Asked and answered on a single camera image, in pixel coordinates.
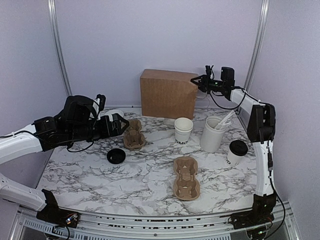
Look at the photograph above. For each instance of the aluminium front rail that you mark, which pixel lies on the aluminium front rail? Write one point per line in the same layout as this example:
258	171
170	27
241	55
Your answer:
100	226

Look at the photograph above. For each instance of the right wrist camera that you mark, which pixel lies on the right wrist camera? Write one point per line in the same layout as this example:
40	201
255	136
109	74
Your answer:
227	77

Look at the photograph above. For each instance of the right aluminium frame post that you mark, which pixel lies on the right aluminium frame post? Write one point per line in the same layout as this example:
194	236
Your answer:
258	43

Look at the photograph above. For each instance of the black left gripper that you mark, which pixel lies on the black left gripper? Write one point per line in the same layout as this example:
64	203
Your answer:
107	131

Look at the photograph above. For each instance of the black plastic cup lid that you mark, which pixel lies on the black plastic cup lid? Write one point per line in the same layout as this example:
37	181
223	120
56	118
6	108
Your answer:
238	147
116	156

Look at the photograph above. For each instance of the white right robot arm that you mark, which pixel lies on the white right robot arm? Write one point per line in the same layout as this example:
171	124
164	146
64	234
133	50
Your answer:
260	131

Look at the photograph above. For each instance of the brown paper takeout bag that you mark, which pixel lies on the brown paper takeout bag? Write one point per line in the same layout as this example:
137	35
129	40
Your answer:
168	94

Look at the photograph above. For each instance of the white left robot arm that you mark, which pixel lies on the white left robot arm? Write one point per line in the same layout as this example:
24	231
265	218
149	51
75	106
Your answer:
23	151

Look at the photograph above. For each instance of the white paper cup stack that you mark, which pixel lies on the white paper cup stack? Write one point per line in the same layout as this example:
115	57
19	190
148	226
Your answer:
182	127

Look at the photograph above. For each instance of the white wrapped stirrer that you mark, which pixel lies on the white wrapped stirrer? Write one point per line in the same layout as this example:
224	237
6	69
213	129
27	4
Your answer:
225	122

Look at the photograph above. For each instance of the red paper bowl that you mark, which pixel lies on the red paper bowl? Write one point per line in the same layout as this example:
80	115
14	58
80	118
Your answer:
110	113

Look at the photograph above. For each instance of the white ribbed holder cup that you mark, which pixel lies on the white ribbed holder cup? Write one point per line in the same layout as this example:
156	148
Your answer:
211	138

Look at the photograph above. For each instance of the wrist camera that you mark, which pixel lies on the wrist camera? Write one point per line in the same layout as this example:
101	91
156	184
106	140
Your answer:
79	109
227	77

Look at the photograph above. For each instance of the white paper coffee cup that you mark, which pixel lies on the white paper coffee cup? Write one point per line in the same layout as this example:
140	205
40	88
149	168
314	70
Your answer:
233	158

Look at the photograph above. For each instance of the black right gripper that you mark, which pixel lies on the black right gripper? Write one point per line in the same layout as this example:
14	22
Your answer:
201	83

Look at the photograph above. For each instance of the aluminium frame post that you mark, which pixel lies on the aluminium frame post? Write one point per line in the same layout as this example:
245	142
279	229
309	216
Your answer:
258	43
53	18

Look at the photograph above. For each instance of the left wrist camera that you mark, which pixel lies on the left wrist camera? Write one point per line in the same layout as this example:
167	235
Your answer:
79	109

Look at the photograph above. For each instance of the left aluminium frame post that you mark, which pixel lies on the left aluminium frame post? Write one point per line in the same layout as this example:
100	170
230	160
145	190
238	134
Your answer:
53	18

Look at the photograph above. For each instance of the brown cardboard cup carrier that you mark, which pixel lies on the brown cardboard cup carrier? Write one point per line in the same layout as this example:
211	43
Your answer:
133	139
186	187

